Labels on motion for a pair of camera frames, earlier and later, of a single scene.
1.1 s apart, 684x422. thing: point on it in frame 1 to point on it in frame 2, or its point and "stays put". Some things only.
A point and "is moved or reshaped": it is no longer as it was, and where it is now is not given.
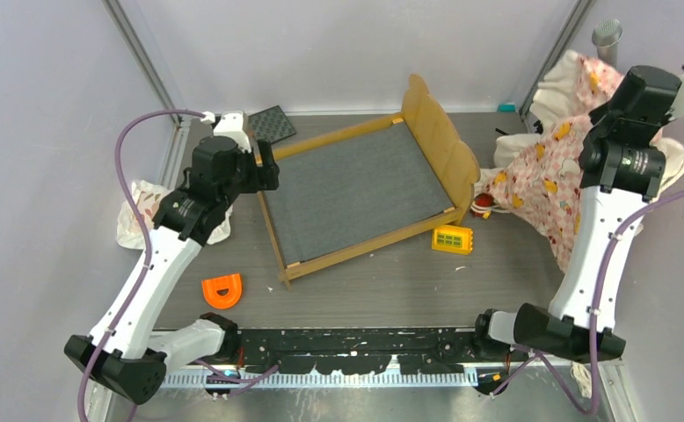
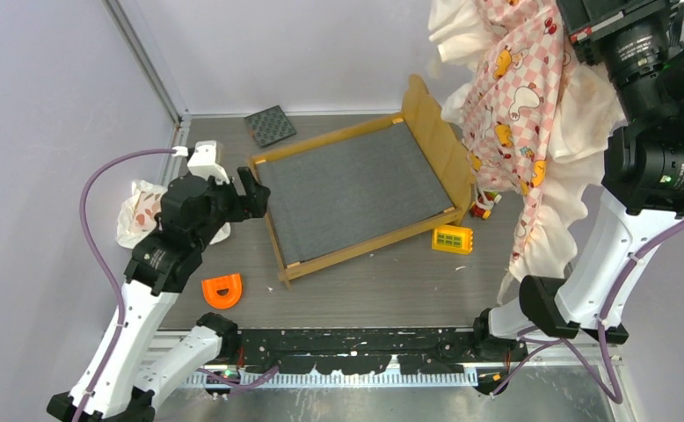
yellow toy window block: [453, 238] stays put
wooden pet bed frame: [368, 185] stays put
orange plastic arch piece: [210, 287] stays put
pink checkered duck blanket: [534, 180] is moved or reshaped
